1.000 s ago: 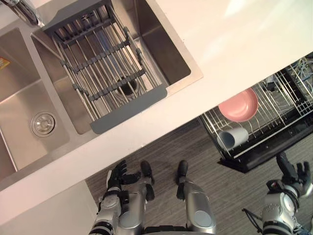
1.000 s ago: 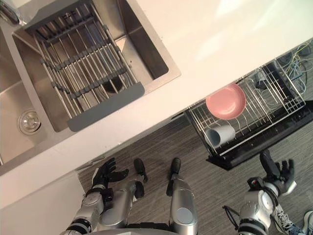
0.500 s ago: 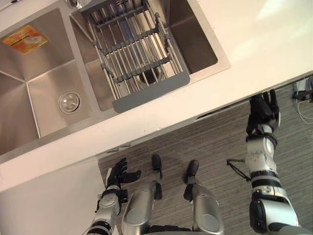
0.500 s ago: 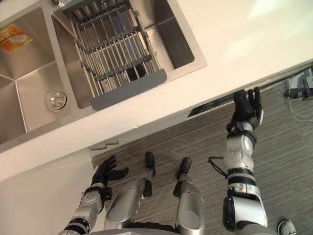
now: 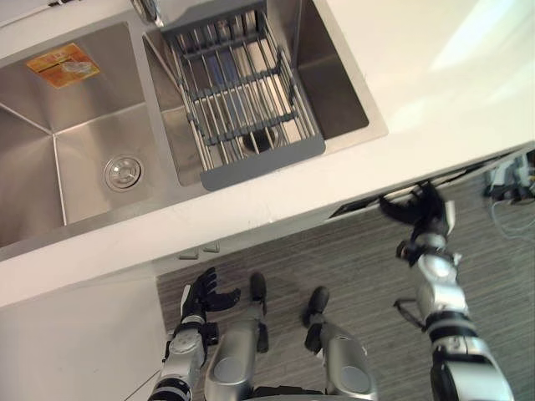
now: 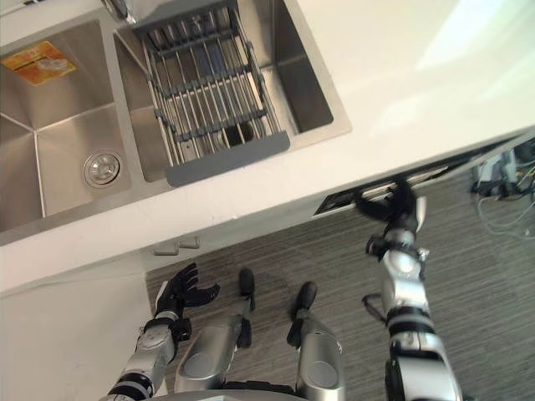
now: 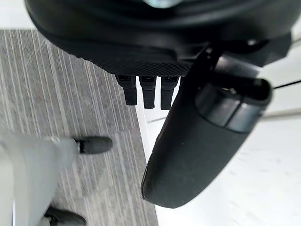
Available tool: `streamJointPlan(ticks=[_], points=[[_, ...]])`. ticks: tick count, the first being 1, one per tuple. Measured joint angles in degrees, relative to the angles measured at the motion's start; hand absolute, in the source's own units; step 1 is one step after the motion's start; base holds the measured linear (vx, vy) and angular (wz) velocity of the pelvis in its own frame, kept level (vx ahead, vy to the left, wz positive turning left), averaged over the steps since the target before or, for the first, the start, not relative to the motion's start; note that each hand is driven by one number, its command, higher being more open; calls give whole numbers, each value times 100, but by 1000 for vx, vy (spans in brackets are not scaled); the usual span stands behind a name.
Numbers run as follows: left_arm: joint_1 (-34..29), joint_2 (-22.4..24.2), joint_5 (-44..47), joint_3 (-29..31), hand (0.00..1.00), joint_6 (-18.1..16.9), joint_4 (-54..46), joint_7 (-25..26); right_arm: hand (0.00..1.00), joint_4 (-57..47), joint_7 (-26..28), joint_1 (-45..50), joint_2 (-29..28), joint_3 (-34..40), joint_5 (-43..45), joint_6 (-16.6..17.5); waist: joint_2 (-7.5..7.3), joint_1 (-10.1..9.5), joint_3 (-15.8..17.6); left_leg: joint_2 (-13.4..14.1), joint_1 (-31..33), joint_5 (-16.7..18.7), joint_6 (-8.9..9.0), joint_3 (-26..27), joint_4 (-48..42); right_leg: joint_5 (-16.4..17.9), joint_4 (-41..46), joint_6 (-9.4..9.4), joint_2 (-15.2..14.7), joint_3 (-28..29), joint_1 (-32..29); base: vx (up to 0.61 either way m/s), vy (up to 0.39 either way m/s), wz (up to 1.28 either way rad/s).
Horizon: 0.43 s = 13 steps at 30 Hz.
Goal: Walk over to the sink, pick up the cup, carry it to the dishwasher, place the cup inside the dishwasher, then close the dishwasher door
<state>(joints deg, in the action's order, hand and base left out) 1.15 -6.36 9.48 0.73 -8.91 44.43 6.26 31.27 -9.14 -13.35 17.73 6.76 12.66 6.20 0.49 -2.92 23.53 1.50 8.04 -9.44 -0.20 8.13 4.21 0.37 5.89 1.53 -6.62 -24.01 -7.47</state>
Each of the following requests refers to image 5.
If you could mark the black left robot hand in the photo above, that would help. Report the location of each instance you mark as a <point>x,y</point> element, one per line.
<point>200,295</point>

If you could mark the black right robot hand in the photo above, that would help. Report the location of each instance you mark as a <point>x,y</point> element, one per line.
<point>422,206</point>

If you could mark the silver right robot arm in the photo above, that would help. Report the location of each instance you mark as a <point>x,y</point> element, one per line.
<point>447,317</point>

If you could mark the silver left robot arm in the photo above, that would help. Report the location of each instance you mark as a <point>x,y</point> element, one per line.
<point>179,355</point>

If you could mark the dark open sink drain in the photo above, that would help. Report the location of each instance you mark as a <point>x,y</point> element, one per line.
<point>261,140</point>

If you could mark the stainless steel double sink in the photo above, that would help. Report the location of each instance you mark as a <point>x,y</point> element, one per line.
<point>83,138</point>

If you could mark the grey sink drying rack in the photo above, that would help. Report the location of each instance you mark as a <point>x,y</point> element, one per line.
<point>246,100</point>

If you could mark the orange sink sticker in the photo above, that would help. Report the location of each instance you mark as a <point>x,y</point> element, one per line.
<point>62,64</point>

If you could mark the silver left robot leg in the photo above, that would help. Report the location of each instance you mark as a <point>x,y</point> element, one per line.
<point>240,346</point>

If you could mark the round steel drain strainer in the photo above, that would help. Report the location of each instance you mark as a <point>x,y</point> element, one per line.
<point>123,172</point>

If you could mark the chrome faucet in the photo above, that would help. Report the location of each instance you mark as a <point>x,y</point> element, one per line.
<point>149,10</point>

